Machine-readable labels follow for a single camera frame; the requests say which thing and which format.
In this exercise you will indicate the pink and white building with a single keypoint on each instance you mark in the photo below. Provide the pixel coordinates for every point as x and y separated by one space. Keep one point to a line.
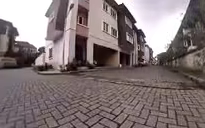
96 36

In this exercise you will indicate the row of bushes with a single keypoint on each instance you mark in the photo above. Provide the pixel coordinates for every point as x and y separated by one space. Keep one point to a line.
71 66

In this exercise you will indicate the vehicle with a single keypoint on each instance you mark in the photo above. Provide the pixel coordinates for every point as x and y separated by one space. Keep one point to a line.
142 62

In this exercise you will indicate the grey brick paved road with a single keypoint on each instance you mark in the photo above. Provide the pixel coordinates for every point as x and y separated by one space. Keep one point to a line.
90 106

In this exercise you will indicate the row of buildings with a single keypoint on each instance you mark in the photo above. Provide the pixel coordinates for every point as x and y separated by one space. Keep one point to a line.
141 43

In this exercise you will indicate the pale kerb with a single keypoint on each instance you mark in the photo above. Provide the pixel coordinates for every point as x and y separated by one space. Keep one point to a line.
56 72

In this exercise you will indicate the dark trees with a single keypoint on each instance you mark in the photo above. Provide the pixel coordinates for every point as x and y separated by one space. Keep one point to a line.
162 58

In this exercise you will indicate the brown building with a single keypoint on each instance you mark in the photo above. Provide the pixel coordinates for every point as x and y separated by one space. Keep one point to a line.
25 48

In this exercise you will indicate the grey kerb strip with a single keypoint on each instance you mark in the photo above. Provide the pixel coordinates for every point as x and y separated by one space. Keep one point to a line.
200 79

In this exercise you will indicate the long grey wall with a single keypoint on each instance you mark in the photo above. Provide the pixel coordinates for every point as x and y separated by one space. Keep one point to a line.
196 60

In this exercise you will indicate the grey building behind wall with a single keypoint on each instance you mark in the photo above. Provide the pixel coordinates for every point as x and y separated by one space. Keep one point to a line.
196 23

